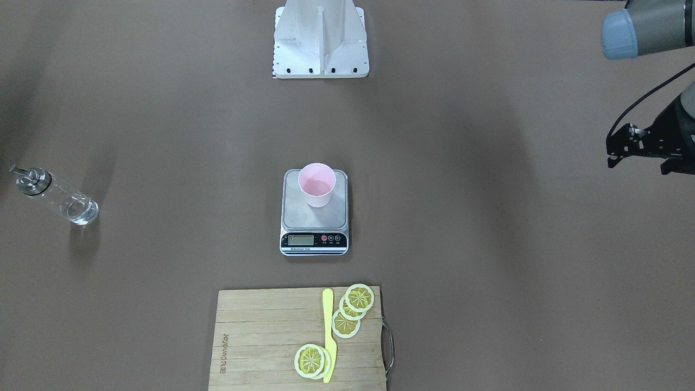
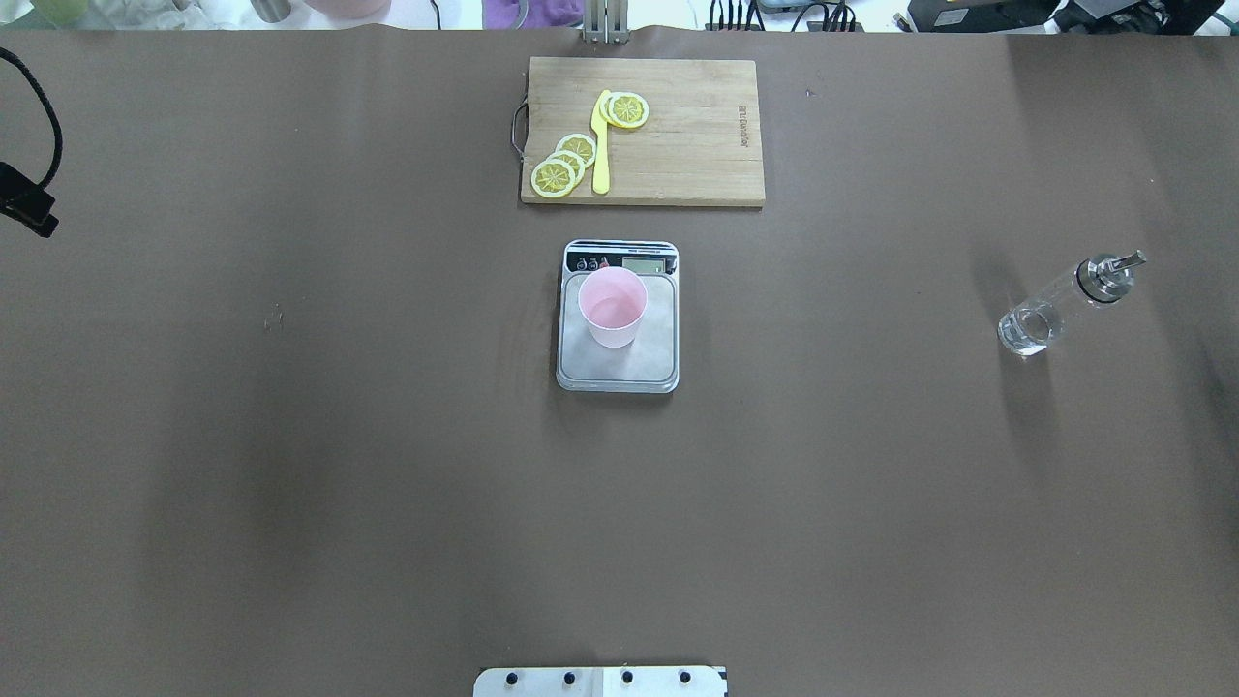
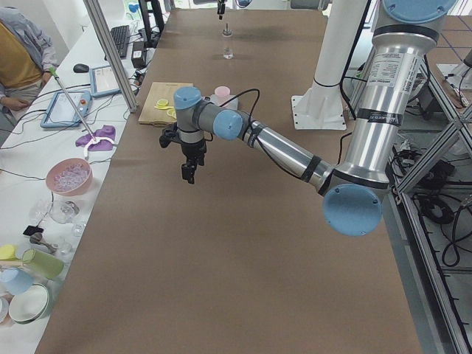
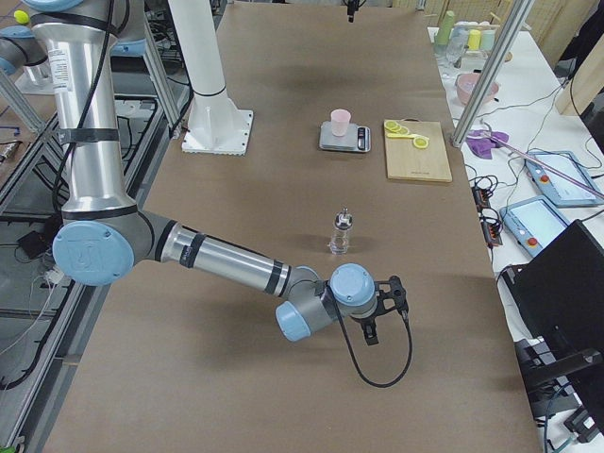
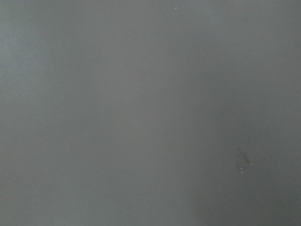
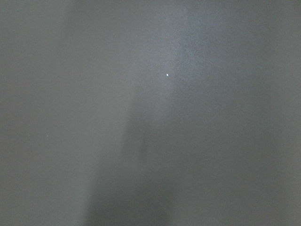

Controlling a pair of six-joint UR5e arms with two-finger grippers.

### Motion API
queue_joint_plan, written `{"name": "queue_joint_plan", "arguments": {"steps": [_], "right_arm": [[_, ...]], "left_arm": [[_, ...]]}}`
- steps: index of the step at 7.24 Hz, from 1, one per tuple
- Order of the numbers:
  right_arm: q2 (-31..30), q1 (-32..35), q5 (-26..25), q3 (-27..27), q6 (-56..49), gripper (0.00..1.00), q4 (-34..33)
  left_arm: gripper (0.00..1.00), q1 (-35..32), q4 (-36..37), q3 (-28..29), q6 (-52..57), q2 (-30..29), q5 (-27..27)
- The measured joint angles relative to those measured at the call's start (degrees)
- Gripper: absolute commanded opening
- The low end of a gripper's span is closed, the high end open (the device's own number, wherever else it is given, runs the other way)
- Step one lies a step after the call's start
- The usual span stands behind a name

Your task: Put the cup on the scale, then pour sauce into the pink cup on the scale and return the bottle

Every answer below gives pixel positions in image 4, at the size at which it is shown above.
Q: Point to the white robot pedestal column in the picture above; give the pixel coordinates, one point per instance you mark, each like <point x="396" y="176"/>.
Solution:
<point x="215" y="124"/>

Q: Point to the purple cloth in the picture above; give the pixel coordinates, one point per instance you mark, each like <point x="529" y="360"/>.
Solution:
<point x="482" y="146"/>

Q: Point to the near blue teach pendant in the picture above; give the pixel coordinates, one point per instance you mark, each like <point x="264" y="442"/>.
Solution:
<point x="534" y="223"/>

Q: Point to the single lemon slice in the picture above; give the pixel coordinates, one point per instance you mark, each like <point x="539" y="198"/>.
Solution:
<point x="420" y="142"/>

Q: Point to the yellow cup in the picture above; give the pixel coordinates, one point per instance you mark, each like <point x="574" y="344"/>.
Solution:
<point x="474" y="38"/>

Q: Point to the green tall cup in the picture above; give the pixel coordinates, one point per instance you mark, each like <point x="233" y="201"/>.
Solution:
<point x="444" y="31"/>

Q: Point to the silver digital kitchen scale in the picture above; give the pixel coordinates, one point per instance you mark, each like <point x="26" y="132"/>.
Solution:
<point x="357" y="139"/>

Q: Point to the black laptop computer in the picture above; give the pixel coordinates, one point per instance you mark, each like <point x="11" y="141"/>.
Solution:
<point x="559" y="295"/>

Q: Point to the lemon slice on board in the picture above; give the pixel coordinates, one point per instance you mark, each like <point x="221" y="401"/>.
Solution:
<point x="392" y="125"/>

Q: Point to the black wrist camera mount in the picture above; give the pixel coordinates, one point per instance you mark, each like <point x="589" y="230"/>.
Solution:
<point x="391" y="295"/>

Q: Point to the pink bowl with clear pieces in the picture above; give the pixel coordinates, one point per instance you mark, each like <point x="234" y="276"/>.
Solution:
<point x="465" y="84"/>

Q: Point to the black power strip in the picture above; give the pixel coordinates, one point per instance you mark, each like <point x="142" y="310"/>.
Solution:
<point x="489" y="219"/>

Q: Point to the glass sauce bottle metal spout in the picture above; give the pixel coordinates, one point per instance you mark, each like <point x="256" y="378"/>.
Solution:
<point x="342" y="226"/>

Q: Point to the wooden cutting board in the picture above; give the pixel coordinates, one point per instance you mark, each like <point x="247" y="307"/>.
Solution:
<point x="405" y="162"/>

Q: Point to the far blue teach pendant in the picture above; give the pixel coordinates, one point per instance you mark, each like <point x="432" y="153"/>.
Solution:
<point x="563" y="180"/>

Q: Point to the aluminium frame post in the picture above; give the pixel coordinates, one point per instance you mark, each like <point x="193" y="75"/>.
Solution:
<point x="508" y="32"/>

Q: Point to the yellow plastic knife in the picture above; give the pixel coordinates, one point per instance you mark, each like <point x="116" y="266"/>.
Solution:
<point x="413" y="136"/>

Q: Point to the blue teach pendant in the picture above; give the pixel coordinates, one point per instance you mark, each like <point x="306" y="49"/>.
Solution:
<point x="534" y="223"/>
<point x="563" y="180"/>

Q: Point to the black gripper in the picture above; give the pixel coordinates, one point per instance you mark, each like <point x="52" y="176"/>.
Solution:
<point x="351" y="8"/>
<point x="367" y="325"/>

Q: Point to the pink plastic cup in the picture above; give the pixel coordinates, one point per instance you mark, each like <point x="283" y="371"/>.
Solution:
<point x="339" y="122"/>

